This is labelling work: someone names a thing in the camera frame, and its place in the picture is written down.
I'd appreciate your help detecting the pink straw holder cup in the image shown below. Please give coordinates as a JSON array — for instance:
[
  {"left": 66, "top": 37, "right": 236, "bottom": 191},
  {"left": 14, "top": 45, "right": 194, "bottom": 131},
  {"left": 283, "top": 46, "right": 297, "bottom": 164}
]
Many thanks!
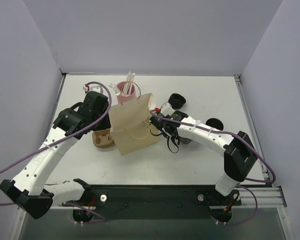
[{"left": 116, "top": 81, "right": 136, "bottom": 104}]

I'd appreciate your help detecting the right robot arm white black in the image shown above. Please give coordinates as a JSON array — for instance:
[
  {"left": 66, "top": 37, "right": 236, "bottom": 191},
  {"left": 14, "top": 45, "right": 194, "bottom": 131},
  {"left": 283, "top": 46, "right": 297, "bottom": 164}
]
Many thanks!
[{"left": 150, "top": 110, "right": 258, "bottom": 204}]

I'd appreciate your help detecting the stack of black lids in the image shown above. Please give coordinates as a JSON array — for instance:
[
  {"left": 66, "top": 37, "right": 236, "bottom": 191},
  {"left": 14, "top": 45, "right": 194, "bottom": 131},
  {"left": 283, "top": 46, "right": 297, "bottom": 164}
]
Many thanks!
[{"left": 168, "top": 93, "right": 187, "bottom": 110}]

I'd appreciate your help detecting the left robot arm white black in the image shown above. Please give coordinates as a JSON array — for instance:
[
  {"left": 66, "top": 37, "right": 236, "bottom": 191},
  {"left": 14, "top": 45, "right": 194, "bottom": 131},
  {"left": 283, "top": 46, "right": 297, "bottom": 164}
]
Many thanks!
[{"left": 0, "top": 87, "right": 111, "bottom": 219}]

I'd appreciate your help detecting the white paper straw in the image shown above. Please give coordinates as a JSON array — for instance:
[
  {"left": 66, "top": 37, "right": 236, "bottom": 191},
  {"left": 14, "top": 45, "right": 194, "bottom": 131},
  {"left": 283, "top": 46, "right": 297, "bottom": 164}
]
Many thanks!
[
  {"left": 122, "top": 71, "right": 132, "bottom": 96},
  {"left": 127, "top": 73, "right": 136, "bottom": 96}
]

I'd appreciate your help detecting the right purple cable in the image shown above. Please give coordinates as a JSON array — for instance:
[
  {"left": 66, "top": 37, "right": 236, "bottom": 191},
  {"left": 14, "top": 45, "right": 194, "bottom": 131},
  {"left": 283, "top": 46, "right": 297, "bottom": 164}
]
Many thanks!
[{"left": 149, "top": 108, "right": 277, "bottom": 226}]

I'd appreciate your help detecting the dark translucent coffee cup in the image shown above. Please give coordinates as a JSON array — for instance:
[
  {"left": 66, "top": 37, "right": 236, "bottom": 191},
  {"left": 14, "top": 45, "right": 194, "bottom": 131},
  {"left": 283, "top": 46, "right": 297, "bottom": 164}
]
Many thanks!
[{"left": 180, "top": 137, "right": 192, "bottom": 145}]

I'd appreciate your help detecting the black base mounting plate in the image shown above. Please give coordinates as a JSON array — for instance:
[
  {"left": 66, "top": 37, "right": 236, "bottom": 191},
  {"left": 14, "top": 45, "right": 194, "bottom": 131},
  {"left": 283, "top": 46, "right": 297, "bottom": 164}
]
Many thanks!
[{"left": 73, "top": 185, "right": 242, "bottom": 221}]

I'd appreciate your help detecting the brown paper bag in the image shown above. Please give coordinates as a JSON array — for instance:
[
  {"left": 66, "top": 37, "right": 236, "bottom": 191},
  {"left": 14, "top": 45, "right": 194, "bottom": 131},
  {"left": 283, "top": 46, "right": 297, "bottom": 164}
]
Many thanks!
[{"left": 108, "top": 92, "right": 160, "bottom": 156}]

